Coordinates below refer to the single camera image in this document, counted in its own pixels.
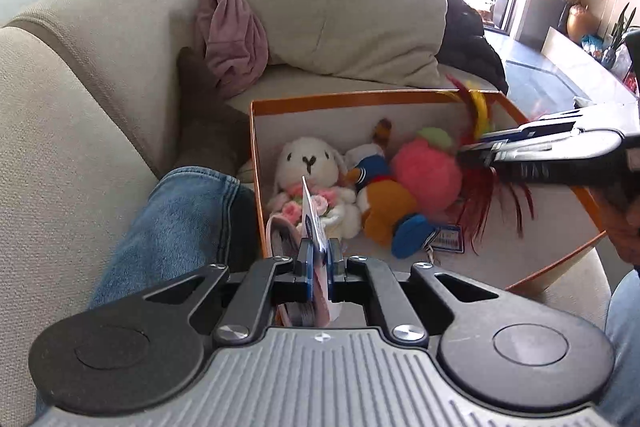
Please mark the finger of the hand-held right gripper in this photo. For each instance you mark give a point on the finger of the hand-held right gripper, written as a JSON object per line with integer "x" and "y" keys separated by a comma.
{"x": 530, "y": 131}
{"x": 480, "y": 154}

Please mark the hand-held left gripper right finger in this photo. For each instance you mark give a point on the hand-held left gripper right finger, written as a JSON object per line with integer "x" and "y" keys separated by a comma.
{"x": 334, "y": 259}

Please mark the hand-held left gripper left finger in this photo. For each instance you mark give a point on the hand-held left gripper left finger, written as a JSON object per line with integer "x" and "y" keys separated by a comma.
{"x": 304, "y": 259}

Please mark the red yellow feather toy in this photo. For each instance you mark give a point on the red yellow feather toy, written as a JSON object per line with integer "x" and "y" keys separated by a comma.
{"x": 480, "y": 202}

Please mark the pink green fruit plush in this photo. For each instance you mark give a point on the pink green fruit plush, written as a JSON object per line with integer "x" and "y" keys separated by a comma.
{"x": 425, "y": 177}

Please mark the duck plush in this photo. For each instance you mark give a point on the duck plush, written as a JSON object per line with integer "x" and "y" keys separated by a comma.
{"x": 385, "y": 212}

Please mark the white bunny plush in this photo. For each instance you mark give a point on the white bunny plush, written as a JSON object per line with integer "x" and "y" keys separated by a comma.
{"x": 305, "y": 157}

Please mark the orange cardboard box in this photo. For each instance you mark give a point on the orange cardboard box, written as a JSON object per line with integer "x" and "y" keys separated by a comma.
{"x": 320, "y": 122}

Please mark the person's right hand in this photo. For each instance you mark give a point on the person's right hand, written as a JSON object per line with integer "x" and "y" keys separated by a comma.
{"x": 622, "y": 227}

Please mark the low beige cabinet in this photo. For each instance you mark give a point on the low beige cabinet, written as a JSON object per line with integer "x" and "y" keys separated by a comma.
{"x": 575, "y": 62}

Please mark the copper vase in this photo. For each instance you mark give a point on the copper vase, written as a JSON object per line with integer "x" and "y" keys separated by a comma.
{"x": 580, "y": 24}

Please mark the green potted plant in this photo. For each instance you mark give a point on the green potted plant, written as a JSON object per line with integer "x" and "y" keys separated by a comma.
{"x": 620, "y": 37}

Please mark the person's left leg in jeans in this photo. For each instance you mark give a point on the person's left leg in jeans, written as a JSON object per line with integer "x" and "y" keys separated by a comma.
{"x": 175, "y": 217}

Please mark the person's leg in jeans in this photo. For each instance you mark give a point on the person's leg in jeans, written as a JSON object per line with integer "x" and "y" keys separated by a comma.
{"x": 622, "y": 332}
{"x": 175, "y": 217}

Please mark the person's right leg in jeans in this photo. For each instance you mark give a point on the person's right leg in jeans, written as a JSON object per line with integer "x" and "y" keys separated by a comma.
{"x": 622, "y": 332}

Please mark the pink cloth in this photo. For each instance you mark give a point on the pink cloth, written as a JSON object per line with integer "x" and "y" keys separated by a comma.
{"x": 232, "y": 37}

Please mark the beige sofa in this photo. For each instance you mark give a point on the beige sofa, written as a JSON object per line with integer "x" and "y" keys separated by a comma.
{"x": 75, "y": 157}

